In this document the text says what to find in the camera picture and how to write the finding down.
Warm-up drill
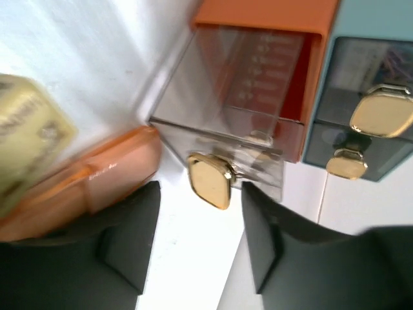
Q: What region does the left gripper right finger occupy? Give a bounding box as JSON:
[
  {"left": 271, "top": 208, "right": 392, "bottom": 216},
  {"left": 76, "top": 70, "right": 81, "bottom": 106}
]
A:
[{"left": 241, "top": 182, "right": 412, "bottom": 309}]

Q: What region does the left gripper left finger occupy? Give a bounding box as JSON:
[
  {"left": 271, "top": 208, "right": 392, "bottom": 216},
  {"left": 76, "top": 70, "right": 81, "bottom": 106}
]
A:
[{"left": 1, "top": 181, "right": 161, "bottom": 309}]

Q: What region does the orange highlighter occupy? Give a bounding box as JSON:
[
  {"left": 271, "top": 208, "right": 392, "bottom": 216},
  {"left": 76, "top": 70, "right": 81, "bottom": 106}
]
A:
[{"left": 1, "top": 126, "right": 161, "bottom": 242}]

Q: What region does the teal orange drawer box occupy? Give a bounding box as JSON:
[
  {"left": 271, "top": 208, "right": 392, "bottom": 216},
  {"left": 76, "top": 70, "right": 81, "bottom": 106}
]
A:
[{"left": 149, "top": 1, "right": 412, "bottom": 209}]

